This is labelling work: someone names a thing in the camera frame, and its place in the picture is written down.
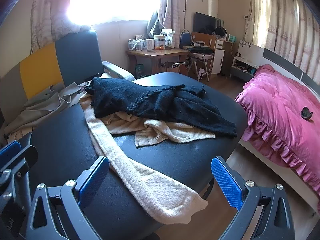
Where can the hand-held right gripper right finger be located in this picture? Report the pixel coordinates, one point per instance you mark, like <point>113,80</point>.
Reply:
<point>226,182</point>

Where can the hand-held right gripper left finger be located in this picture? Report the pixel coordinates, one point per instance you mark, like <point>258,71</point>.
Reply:
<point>93,181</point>

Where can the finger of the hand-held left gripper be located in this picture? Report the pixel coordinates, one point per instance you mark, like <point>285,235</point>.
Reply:
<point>10,150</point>

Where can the beige knit sweater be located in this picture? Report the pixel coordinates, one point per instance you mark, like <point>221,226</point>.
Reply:
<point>152,190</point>

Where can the black knit sweater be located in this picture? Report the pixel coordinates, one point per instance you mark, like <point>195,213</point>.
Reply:
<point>160,102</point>

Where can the grey cloth garment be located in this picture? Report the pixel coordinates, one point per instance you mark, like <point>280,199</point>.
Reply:
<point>42,102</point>

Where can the pink ruffled quilt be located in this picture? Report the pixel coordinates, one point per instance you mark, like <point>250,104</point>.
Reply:
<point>280,110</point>

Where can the black hair clip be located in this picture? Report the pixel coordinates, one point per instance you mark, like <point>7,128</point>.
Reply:
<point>306,113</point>

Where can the white power strip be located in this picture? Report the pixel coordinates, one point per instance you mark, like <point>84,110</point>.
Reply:
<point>201,74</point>

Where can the grey yellow blue sofa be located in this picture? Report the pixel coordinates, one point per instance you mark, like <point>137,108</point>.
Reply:
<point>77,57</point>

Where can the green box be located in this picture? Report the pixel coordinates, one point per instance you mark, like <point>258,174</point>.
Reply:
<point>139,70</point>

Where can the folding chair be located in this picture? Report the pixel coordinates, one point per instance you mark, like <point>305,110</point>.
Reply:
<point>203,62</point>

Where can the white nightstand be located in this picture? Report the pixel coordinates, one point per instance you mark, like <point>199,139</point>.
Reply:
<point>243,60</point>

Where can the white small cabinet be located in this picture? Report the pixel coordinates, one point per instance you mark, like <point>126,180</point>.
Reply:
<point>217,58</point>

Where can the brown paper bag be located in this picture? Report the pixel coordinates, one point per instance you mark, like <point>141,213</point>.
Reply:
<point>172,69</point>

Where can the brown wooden desk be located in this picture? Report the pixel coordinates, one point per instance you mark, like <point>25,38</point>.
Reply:
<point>228,55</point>

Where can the black bag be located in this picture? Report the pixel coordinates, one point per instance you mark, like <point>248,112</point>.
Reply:
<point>200,49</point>

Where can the wooden side table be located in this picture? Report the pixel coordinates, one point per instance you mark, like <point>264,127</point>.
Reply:
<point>157,53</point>

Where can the teal tissue box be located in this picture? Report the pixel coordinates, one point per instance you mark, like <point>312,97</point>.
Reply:
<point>231,38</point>

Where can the pale patterned window curtain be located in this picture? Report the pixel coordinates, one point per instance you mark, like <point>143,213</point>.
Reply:
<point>55,7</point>

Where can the black round fan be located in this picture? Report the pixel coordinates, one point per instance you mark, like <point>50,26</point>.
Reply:
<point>220,32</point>

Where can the white picture box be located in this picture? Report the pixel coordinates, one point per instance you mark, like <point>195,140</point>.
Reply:
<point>168,38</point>

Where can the black flat screen monitor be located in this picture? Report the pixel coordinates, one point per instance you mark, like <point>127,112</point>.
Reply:
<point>204,23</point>

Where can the grey hanging cloth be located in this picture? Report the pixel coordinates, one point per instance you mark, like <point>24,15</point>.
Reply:
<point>154,25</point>

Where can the wide pale pleated curtain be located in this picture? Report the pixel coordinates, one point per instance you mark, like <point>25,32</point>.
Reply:
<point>287,22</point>

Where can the white bed frame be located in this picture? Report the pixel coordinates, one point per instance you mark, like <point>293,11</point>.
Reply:
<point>287,180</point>

